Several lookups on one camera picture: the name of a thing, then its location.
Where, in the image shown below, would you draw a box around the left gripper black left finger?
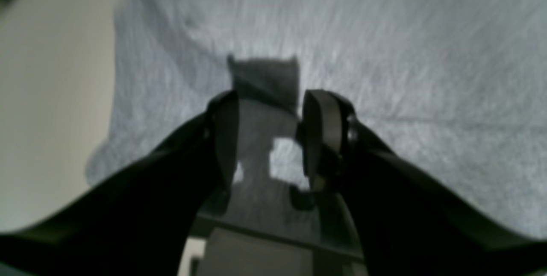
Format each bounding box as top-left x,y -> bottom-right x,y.
1,90 -> 239,276

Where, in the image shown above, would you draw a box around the grey T-shirt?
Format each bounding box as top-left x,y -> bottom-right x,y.
85,0 -> 546,241

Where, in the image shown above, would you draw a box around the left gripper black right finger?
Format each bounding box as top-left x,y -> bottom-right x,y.
301,90 -> 547,276

